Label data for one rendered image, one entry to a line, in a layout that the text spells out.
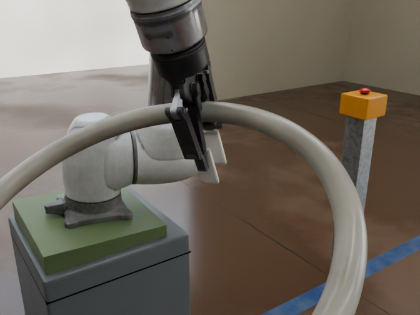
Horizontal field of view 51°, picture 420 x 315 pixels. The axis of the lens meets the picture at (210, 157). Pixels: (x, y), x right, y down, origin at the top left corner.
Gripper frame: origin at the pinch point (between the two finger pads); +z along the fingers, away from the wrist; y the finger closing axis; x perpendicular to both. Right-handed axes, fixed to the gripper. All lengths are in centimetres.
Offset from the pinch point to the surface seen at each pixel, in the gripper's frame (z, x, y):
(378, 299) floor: 164, 26, -82
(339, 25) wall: 290, -46, -654
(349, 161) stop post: 74, 14, -83
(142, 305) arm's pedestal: 58, -34, -3
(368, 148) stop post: 71, 21, -87
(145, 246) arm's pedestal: 43, -32, -12
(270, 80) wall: 306, -135, -521
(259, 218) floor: 180, -50, -141
